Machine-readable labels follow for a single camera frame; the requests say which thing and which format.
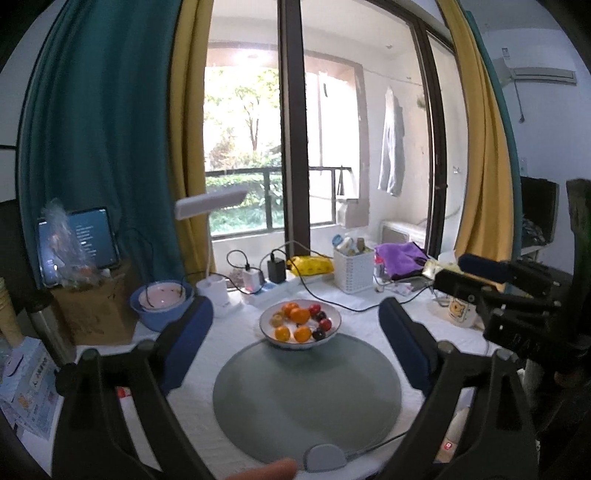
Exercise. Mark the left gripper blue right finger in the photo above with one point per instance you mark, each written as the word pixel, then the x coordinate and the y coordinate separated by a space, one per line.
pixel 412 343

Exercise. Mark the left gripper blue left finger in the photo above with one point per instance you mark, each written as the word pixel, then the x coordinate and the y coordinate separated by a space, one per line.
pixel 180 341

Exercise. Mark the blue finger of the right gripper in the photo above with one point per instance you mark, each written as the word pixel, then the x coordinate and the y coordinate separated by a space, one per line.
pixel 459 286
pixel 495 271

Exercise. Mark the large orange mandarin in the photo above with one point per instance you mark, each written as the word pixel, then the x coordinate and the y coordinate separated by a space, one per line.
pixel 300 316

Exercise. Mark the red cherry tomato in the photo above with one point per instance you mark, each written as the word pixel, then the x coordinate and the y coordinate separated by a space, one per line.
pixel 314 309

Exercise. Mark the operator finger tip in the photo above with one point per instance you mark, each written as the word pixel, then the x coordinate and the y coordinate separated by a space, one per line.
pixel 284 469

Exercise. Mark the white cartoon mug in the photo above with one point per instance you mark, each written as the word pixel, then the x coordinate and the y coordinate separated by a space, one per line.
pixel 462 313

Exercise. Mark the yellow curtain right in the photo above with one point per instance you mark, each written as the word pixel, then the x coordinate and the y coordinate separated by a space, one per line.
pixel 487 226

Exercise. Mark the yellow curtain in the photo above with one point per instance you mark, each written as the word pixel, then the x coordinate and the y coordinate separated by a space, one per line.
pixel 487 226
pixel 186 129

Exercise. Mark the blue plastic basin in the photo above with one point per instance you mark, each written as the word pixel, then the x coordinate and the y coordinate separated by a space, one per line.
pixel 157 320

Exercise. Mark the white desk lamp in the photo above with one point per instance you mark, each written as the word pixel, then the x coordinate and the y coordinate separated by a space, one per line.
pixel 213 285

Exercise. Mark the pink bowl in basin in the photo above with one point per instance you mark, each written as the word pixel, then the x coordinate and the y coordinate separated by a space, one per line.
pixel 162 296

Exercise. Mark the purple cloth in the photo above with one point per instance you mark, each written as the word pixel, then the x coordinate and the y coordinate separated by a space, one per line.
pixel 402 260

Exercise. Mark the white round plate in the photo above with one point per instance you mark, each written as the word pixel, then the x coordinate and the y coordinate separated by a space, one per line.
pixel 267 329

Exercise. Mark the white charger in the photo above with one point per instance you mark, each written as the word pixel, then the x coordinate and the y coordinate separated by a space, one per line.
pixel 251 280

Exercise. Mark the yellow small fruit upper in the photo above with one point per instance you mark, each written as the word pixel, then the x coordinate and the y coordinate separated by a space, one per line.
pixel 277 319

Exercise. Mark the cardboard box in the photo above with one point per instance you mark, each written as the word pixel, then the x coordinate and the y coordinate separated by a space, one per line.
pixel 101 315

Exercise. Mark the white power strip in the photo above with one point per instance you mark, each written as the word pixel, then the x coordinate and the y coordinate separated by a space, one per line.
pixel 273 293

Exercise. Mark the red tomato middle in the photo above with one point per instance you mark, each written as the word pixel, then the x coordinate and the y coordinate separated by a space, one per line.
pixel 325 324

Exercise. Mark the white plastic basket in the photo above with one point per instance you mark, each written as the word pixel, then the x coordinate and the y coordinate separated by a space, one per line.
pixel 354 274

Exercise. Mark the small orange back right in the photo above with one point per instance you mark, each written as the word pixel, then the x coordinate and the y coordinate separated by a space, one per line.
pixel 288 308

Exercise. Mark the black charger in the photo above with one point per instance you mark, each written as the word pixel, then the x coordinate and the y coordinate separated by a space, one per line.
pixel 276 270

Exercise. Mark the grey round heating mat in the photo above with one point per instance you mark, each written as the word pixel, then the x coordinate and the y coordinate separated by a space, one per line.
pixel 273 403

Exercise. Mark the clear plastic bag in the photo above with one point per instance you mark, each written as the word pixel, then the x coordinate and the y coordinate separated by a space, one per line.
pixel 78 271

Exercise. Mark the yellow snack bag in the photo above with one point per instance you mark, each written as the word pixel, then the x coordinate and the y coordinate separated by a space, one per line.
pixel 306 266

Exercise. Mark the steel thermos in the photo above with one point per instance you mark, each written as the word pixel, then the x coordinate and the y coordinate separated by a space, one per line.
pixel 51 328

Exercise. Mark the hanging white shirt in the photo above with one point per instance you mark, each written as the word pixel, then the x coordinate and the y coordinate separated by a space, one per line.
pixel 393 163

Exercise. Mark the tablet screen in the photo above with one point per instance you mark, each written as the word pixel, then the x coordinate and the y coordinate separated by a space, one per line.
pixel 92 228

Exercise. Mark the yellow curtain left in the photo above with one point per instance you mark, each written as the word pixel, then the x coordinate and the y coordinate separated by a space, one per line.
pixel 186 129

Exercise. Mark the blue tissue box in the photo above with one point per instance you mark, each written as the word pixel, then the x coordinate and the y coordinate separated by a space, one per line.
pixel 28 393

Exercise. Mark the air conditioner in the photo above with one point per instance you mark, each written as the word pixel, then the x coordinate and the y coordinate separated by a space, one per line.
pixel 508 74

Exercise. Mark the teal curtain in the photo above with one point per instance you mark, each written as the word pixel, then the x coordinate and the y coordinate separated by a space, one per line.
pixel 94 127

